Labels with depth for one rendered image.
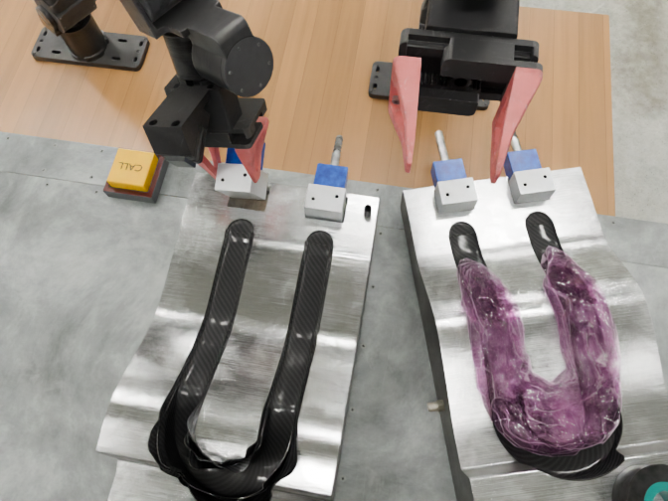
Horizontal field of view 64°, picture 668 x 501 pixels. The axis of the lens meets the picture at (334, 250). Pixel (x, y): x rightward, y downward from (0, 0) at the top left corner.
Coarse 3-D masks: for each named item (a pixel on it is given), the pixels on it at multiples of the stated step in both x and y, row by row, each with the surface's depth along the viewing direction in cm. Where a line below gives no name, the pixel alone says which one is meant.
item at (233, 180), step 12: (264, 144) 71; (228, 156) 70; (228, 168) 68; (240, 168) 68; (216, 180) 68; (228, 180) 68; (240, 180) 68; (264, 180) 71; (228, 192) 69; (240, 192) 68; (252, 192) 68; (264, 192) 72
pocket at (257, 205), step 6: (234, 198) 75; (228, 204) 73; (234, 204) 75; (240, 204) 75; (246, 204) 75; (252, 204) 75; (258, 204) 75; (264, 204) 75; (258, 210) 75; (264, 210) 75
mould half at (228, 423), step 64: (192, 192) 73; (192, 256) 70; (256, 256) 70; (192, 320) 67; (256, 320) 67; (128, 384) 60; (256, 384) 61; (320, 384) 62; (128, 448) 57; (320, 448) 57
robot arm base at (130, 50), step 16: (48, 32) 95; (80, 32) 87; (96, 32) 90; (48, 48) 94; (64, 48) 94; (80, 48) 90; (96, 48) 91; (112, 48) 93; (128, 48) 93; (144, 48) 93; (80, 64) 93; (96, 64) 92; (112, 64) 92; (128, 64) 92
